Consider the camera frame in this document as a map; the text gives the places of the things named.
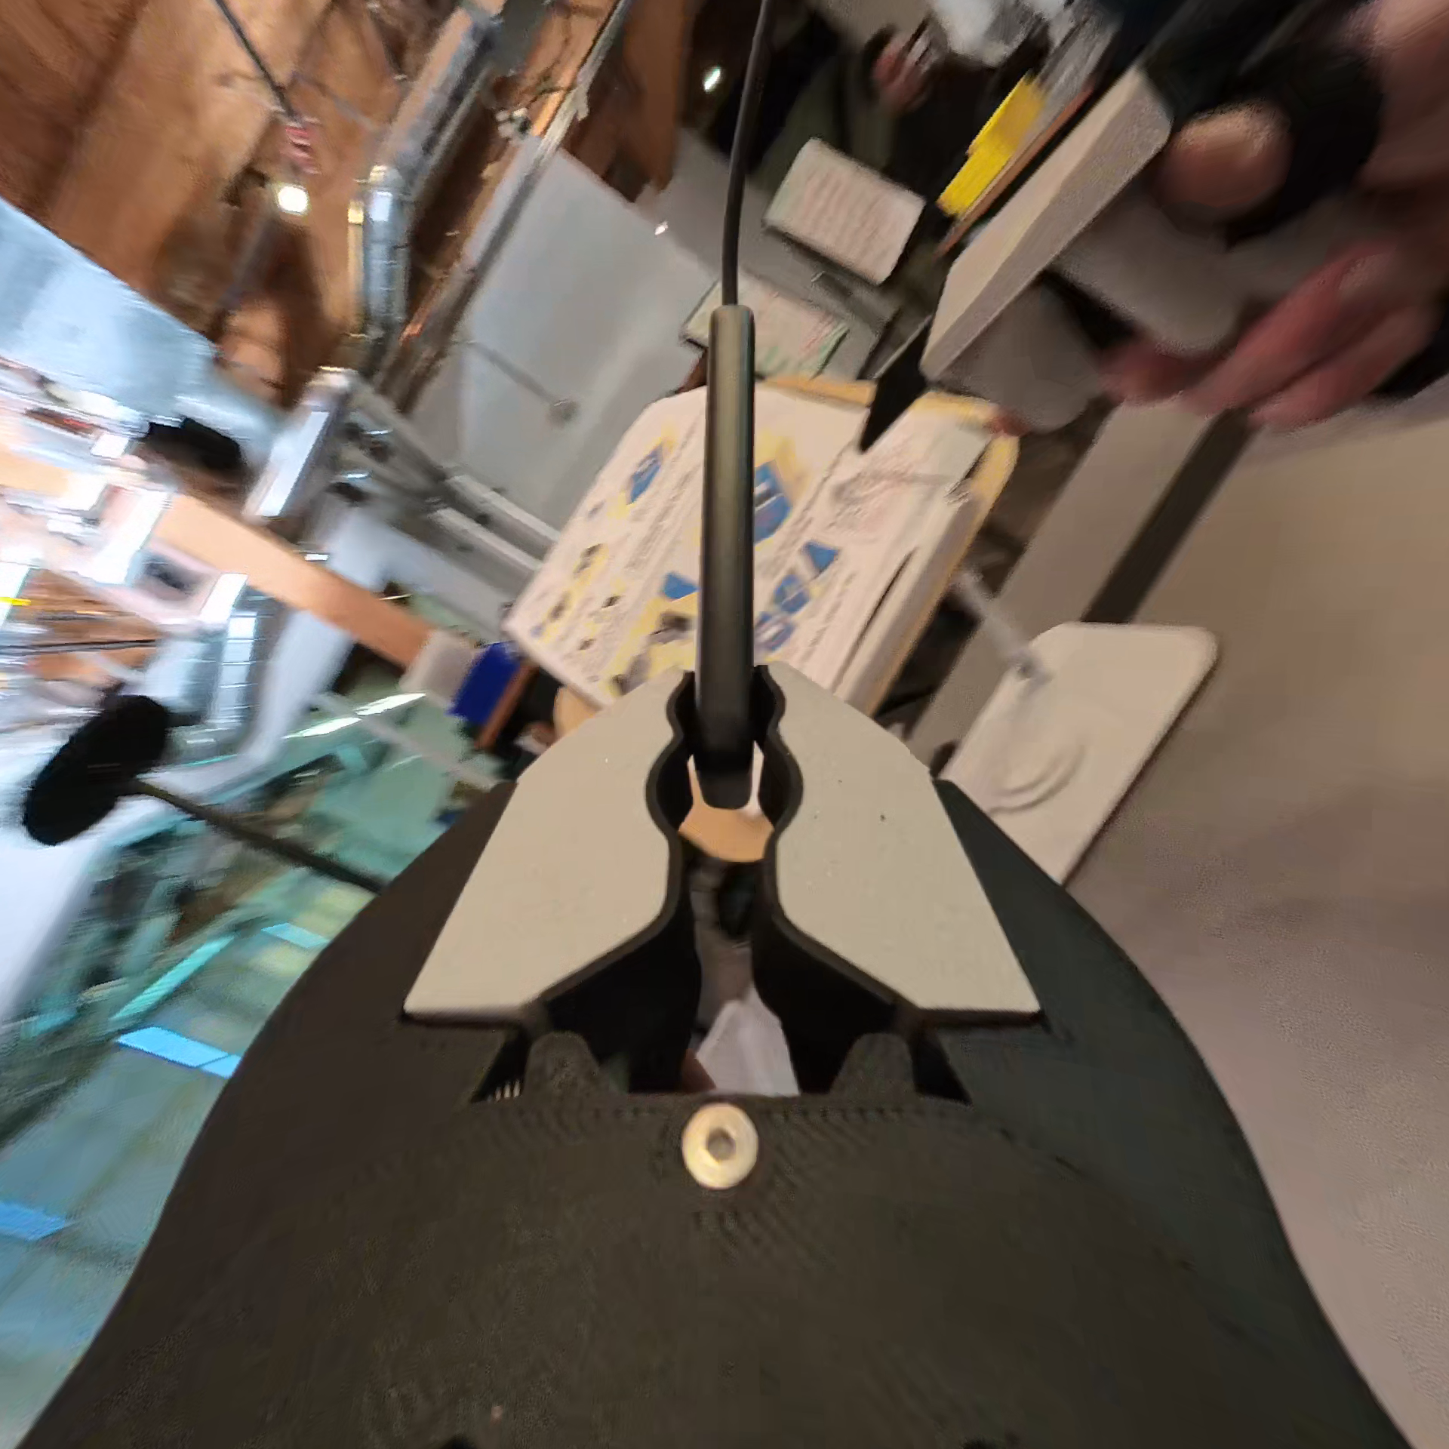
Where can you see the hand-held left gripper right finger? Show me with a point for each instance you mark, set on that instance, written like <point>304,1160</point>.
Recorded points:
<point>907,906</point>

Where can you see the instruction sheet on stand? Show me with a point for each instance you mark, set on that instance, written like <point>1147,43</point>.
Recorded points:
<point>987,488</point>

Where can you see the yellow plastic bin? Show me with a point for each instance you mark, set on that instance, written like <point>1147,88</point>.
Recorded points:
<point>993,148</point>

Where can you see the black pole stand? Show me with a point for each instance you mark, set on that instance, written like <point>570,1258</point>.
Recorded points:
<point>92,770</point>

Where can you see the slim black usb hub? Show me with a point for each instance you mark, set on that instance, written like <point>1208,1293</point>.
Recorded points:
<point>725,567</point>

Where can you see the white stand base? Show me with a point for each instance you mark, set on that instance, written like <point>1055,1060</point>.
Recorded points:
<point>1110,725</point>

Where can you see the printed instruction sheet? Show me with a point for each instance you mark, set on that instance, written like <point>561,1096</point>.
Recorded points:
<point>861,544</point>

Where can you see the white easel board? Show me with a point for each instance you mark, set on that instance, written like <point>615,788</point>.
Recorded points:
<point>843,209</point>
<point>783,330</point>

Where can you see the person's right hand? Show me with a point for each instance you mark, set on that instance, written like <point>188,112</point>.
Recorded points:
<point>1382,272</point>

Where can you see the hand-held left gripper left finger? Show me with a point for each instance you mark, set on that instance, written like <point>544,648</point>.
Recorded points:
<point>544,906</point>

